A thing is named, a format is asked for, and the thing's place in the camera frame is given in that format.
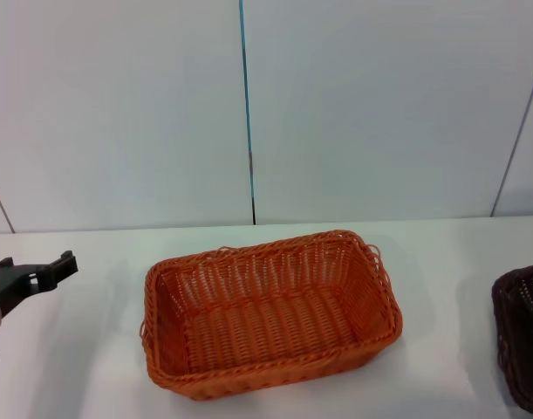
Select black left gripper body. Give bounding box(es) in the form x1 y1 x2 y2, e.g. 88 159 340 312
0 263 45 316

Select dark brown woven basket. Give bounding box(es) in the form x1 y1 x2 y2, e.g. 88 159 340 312
491 261 533 416

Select orange woven plastic basket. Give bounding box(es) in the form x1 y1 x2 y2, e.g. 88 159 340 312
139 230 404 402

